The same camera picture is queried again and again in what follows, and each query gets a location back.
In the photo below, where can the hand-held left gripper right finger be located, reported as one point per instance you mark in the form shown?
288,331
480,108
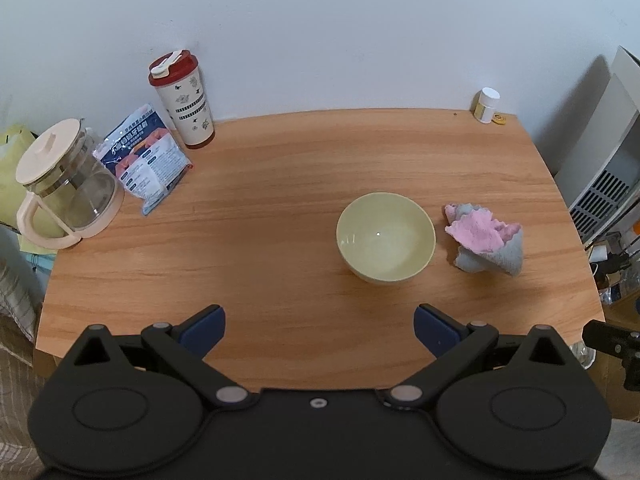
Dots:
434,329

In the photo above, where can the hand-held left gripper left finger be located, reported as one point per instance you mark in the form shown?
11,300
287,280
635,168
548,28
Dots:
206,327

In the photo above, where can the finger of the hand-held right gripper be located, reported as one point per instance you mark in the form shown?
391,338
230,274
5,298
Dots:
610,338

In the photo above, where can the pink and grey cloth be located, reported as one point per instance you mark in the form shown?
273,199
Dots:
482,240

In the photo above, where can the pale yellow bowl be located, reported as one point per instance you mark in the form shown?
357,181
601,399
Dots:
385,237

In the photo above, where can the clear plastic bottle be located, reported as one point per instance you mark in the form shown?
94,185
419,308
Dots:
584,355

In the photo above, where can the cluttered items beside table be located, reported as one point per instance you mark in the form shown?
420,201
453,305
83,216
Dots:
617,265

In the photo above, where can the blue and white packet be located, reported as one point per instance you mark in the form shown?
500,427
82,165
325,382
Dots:
145,160

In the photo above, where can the white appliance with grille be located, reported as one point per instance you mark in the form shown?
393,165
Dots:
607,160

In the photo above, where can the striped bedding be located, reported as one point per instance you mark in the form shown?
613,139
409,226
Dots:
15,310

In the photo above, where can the glass kettle with cream lid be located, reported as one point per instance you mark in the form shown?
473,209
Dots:
65,185

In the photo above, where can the small yellow round object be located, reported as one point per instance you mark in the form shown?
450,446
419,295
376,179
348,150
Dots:
498,119

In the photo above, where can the red lid patterned tumbler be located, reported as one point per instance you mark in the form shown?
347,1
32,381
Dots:
185,105

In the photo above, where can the white pill bottle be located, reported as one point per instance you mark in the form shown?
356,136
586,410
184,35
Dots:
486,106

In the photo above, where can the yellow bag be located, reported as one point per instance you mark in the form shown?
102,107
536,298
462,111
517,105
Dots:
10,170

